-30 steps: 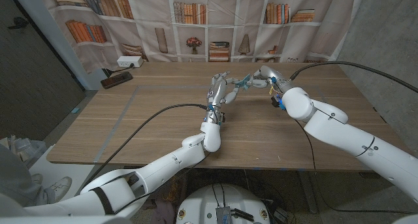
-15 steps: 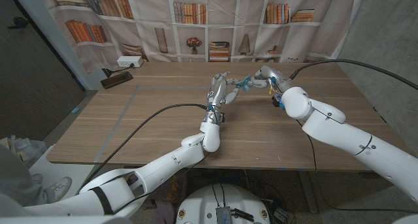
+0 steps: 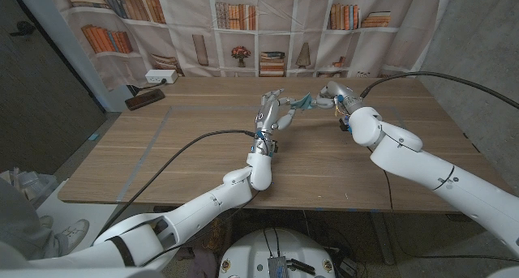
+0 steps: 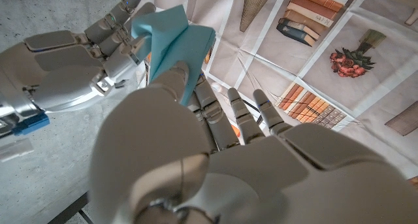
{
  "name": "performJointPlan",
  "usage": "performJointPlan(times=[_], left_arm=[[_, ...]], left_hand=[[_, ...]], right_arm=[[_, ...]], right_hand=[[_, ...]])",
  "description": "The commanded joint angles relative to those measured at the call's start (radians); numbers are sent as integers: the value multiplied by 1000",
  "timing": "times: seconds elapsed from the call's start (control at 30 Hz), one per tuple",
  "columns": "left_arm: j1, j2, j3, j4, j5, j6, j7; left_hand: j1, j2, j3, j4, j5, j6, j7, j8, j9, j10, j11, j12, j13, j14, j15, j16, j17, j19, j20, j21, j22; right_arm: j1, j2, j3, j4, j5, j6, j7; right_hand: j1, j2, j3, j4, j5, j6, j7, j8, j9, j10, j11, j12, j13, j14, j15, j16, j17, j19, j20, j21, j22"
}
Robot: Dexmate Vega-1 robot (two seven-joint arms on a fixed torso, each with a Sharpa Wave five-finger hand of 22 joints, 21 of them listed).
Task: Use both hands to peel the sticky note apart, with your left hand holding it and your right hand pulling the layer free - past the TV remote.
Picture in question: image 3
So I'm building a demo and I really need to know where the black door handle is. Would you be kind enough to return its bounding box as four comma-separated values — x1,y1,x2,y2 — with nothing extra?
10,20,36,37

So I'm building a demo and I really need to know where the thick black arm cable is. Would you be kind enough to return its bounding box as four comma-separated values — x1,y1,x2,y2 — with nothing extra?
359,71,519,111
92,128,260,246

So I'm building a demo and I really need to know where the clear plastic box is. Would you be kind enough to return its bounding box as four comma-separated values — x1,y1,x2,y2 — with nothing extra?
0,167,58,208

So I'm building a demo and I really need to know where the white door frame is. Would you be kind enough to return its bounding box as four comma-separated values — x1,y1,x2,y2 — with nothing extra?
11,0,133,113

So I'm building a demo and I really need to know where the person in grey trousers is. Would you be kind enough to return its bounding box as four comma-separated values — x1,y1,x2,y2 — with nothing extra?
0,174,90,269

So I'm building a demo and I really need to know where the grey table leg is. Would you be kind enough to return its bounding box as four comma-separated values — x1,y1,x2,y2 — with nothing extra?
371,212,395,266

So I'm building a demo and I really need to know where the dark crumpled cloth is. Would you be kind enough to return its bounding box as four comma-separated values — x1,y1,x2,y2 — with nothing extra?
164,211,234,278

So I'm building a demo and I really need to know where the white power strip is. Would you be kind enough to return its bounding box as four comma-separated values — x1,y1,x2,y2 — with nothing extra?
144,69,178,85

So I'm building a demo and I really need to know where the black TV remote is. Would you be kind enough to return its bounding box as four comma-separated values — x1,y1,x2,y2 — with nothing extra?
124,88,166,111

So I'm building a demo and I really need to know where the white flat platform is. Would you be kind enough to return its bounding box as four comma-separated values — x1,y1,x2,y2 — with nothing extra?
36,180,151,267

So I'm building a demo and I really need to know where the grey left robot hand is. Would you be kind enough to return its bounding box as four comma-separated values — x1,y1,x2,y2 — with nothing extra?
249,88,297,156

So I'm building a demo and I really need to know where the teal sticky note pad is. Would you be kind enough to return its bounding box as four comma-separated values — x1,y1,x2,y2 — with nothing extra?
288,92,318,111

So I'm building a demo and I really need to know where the grey tape outline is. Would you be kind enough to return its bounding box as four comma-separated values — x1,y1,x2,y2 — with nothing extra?
116,105,454,203

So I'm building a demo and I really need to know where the grey ribbed electronics box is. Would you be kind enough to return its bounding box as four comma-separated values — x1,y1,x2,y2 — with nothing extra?
267,256,289,278

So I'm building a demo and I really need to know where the dark grey door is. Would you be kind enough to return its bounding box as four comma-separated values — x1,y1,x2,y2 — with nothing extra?
0,0,109,176

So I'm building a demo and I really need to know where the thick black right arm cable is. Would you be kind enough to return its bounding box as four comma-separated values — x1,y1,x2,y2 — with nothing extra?
359,71,519,111

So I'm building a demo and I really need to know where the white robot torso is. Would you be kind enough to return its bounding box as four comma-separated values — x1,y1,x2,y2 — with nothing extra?
217,228,337,278

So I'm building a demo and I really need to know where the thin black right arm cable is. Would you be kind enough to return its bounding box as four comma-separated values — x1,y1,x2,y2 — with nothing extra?
380,169,519,263

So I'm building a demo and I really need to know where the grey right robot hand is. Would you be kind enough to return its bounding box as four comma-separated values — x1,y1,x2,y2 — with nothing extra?
315,80,364,115

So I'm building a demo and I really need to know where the printed bookshelf backdrop cloth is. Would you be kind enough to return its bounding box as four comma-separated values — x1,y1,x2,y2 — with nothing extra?
45,0,454,93

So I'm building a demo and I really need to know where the black power adapter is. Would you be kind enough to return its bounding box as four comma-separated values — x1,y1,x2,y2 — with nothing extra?
340,257,358,277

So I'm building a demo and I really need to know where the black power plug cable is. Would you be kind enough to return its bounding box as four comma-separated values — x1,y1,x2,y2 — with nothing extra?
126,78,168,97

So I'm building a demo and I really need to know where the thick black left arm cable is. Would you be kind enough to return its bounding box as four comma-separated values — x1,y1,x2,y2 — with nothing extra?
92,128,260,246

